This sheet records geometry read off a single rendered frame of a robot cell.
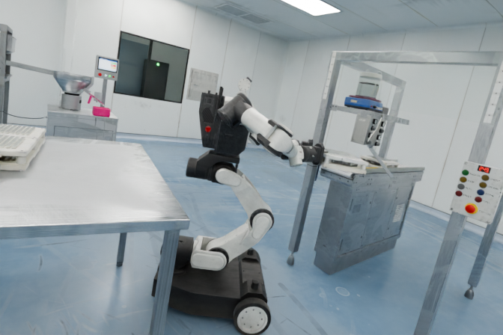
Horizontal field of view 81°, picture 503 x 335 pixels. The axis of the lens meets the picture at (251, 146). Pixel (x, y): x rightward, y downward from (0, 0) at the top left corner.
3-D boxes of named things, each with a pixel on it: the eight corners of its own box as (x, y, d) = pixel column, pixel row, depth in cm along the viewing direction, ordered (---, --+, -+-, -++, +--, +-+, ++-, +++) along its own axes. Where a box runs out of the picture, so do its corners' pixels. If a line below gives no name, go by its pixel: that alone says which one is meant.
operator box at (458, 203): (489, 224, 136) (508, 170, 132) (448, 210, 148) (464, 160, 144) (492, 223, 140) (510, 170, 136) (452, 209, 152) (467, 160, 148)
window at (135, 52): (113, 93, 562) (120, 30, 544) (113, 93, 563) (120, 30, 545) (181, 103, 643) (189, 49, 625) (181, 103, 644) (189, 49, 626)
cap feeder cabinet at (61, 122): (41, 187, 289) (47, 111, 277) (42, 170, 334) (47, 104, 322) (111, 186, 326) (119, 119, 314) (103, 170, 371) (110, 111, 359)
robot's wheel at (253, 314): (234, 303, 152) (272, 303, 154) (233, 296, 157) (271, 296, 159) (232, 336, 155) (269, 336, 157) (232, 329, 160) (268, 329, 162)
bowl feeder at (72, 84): (50, 109, 291) (53, 71, 285) (50, 105, 320) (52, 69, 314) (105, 115, 320) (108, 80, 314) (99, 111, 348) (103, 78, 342)
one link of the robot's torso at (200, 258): (188, 270, 168) (191, 248, 166) (192, 251, 187) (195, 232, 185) (224, 274, 170) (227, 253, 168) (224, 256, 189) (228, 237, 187)
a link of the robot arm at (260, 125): (287, 126, 120) (252, 101, 133) (266, 151, 121) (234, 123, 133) (296, 136, 129) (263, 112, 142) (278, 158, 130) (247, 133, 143)
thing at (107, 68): (91, 111, 331) (97, 54, 321) (90, 110, 339) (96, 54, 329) (114, 114, 344) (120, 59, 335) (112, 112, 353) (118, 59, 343)
